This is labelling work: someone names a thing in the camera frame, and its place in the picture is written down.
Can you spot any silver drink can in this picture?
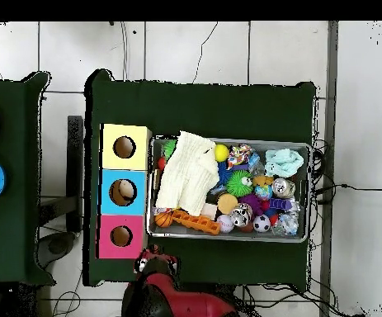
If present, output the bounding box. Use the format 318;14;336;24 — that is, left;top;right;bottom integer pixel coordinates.
271;177;296;200

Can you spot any cream knitted cloth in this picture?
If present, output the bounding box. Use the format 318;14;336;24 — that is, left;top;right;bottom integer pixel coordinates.
154;130;221;218

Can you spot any small soccer ball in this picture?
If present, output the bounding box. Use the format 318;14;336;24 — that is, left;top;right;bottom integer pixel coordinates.
252;214;272;233

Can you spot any clear mesh bin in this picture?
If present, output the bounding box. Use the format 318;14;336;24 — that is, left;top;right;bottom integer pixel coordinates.
146;135;312;244

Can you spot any small globe ball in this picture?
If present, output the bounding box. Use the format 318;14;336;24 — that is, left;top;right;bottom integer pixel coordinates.
254;184;274;201

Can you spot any colourful patterned cloth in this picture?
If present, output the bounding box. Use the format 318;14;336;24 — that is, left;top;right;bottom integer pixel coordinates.
226;143;253;170

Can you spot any yellow ball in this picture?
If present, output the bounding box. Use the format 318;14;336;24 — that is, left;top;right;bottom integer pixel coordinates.
214;144;230;163

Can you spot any orange plastic block tray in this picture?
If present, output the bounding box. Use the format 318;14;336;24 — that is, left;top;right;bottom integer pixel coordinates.
171;209;222;236

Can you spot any dark green table cloth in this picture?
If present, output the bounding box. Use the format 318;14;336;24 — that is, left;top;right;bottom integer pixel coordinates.
83;68;318;292
0;71;56;286

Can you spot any black power cable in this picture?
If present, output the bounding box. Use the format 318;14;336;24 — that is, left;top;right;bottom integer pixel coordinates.
313;183;382;196

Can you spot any light blue cloth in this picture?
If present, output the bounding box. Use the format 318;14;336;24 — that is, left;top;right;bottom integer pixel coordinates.
263;148;305;178

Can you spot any purple bumpy ball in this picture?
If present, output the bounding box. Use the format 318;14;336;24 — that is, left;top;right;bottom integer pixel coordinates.
238;193;264;217

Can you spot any wooden box with three holes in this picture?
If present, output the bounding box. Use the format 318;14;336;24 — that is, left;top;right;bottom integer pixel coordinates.
97;123;153;260

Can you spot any green spiky toy with eyes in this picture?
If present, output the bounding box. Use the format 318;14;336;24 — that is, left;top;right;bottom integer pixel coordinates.
225;169;254;198

